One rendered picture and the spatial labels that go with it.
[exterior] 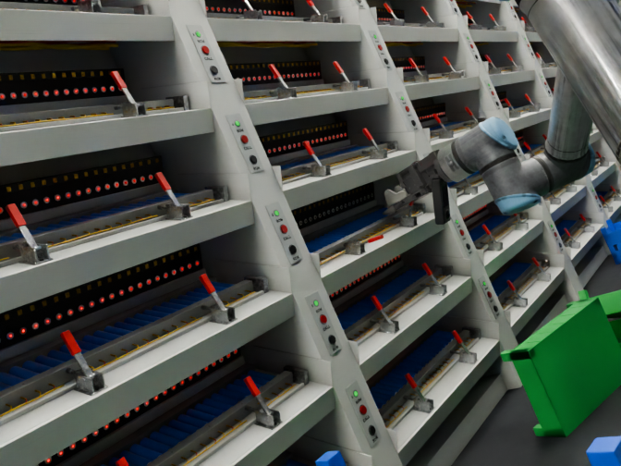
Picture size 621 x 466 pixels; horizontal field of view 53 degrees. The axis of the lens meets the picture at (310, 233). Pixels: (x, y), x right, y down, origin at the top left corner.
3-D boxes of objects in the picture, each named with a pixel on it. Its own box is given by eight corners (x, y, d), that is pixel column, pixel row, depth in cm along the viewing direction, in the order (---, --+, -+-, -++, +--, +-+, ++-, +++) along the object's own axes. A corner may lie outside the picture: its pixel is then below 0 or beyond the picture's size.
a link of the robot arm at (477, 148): (510, 150, 136) (489, 111, 138) (464, 177, 143) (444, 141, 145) (526, 149, 143) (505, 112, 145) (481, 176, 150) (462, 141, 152)
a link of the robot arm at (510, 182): (557, 192, 136) (530, 143, 139) (510, 214, 135) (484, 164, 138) (541, 203, 145) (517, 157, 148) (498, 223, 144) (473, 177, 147)
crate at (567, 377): (632, 374, 149) (602, 375, 156) (598, 296, 149) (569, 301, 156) (566, 437, 132) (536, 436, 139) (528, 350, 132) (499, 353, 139)
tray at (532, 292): (564, 279, 227) (564, 242, 224) (511, 341, 180) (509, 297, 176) (508, 274, 239) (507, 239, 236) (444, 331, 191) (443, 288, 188)
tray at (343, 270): (444, 228, 173) (443, 195, 171) (322, 299, 125) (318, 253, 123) (381, 225, 184) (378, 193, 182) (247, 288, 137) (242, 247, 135)
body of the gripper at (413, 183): (407, 171, 162) (443, 147, 154) (423, 200, 161) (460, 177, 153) (393, 177, 156) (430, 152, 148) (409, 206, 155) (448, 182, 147)
